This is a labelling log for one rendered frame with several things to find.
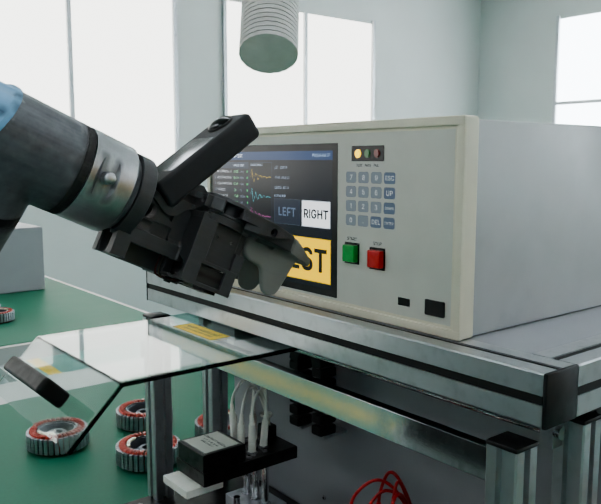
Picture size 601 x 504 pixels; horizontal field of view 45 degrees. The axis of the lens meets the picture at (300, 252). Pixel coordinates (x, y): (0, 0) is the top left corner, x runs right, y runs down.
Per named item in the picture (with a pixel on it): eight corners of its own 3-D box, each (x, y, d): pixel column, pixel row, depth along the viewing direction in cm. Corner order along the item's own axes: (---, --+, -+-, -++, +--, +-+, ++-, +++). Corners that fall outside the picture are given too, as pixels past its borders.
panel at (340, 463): (609, 687, 70) (627, 390, 66) (234, 465, 121) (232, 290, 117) (615, 682, 71) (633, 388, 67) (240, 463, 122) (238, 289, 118)
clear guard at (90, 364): (67, 456, 67) (64, 394, 67) (-8, 391, 86) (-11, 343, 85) (330, 387, 88) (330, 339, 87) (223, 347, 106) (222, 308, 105)
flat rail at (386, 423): (505, 489, 59) (507, 454, 59) (153, 341, 107) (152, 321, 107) (514, 485, 60) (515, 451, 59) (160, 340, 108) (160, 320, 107)
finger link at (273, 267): (291, 307, 72) (219, 277, 66) (310, 251, 73) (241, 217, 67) (311, 312, 69) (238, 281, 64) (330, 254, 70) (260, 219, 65)
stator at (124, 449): (185, 448, 133) (184, 429, 133) (174, 474, 122) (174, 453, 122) (124, 448, 133) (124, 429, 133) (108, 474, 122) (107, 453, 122)
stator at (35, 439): (56, 430, 142) (55, 412, 141) (102, 439, 137) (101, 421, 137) (13, 451, 132) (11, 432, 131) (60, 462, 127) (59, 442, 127)
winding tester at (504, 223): (458, 342, 66) (465, 114, 63) (208, 280, 100) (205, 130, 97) (659, 293, 90) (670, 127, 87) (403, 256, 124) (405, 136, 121)
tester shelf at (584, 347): (545, 431, 56) (547, 374, 56) (146, 300, 109) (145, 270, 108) (761, 342, 84) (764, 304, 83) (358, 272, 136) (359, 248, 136)
